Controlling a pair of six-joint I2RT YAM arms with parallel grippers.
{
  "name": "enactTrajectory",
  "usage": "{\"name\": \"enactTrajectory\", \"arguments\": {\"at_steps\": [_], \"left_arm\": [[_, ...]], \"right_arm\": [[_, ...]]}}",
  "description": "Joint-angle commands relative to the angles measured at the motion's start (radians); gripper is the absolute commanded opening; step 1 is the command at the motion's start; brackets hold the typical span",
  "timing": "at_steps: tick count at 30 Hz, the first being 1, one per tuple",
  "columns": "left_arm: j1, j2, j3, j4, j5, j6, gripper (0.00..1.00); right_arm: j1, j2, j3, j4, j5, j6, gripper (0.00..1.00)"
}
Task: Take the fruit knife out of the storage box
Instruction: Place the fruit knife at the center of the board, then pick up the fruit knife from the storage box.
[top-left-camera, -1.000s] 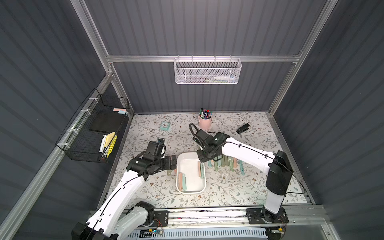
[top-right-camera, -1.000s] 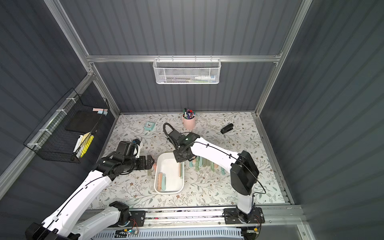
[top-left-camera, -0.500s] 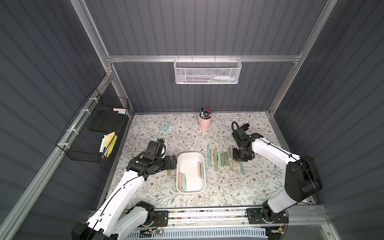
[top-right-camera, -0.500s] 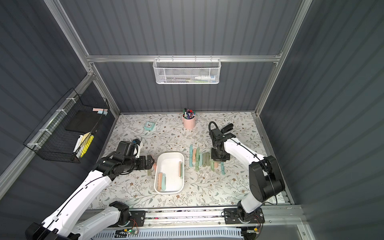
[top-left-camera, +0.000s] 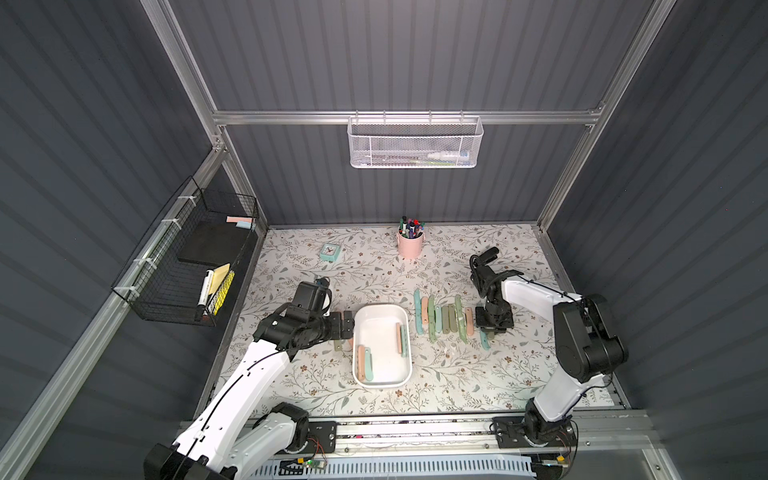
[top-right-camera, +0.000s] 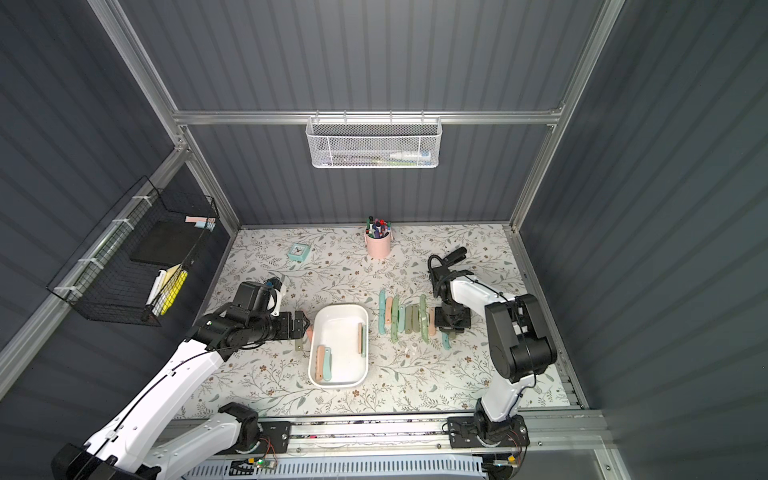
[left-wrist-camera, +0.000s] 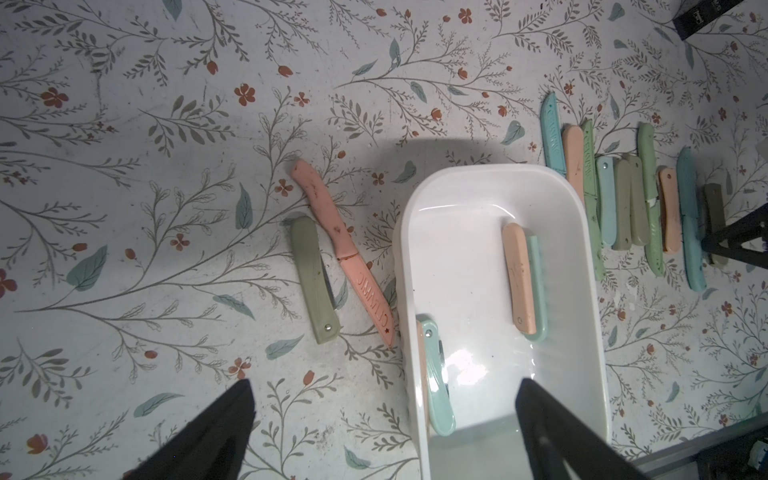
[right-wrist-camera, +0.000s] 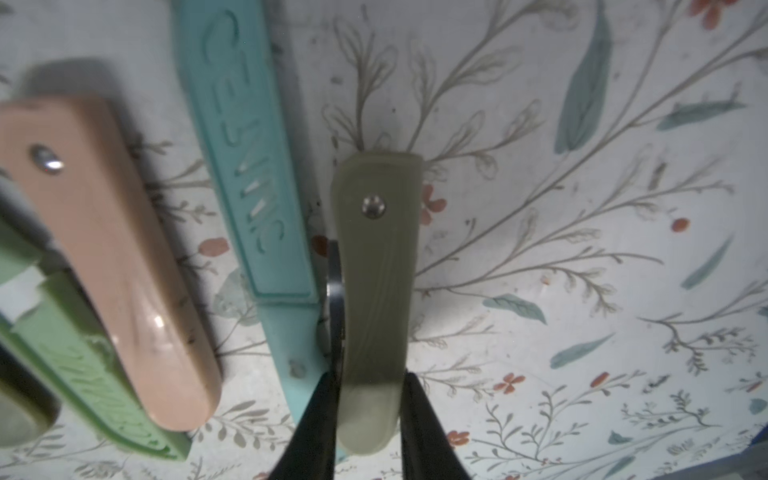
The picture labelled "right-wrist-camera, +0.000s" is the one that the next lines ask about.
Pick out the peach sheathed fruit knife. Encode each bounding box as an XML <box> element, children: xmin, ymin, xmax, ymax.
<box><xmin>1</xmin><ymin>96</ymin><xmax>222</xmax><ymax>431</ymax></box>

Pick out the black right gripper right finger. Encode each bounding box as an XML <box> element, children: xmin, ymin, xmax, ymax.
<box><xmin>400</xmin><ymin>372</ymin><xmax>470</xmax><ymax>480</ymax></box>

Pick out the teal ceramic sheathed knife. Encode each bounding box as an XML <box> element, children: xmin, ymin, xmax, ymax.
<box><xmin>172</xmin><ymin>1</ymin><xmax>328</xmax><ymax>420</ymax></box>

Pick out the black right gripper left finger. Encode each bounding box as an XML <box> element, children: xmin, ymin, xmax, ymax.
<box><xmin>268</xmin><ymin>372</ymin><xmax>338</xmax><ymax>480</ymax></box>

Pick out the light green fruit knife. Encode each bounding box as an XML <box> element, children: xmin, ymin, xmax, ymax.
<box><xmin>1</xmin><ymin>223</ymin><xmax>191</xmax><ymax>461</ymax></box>

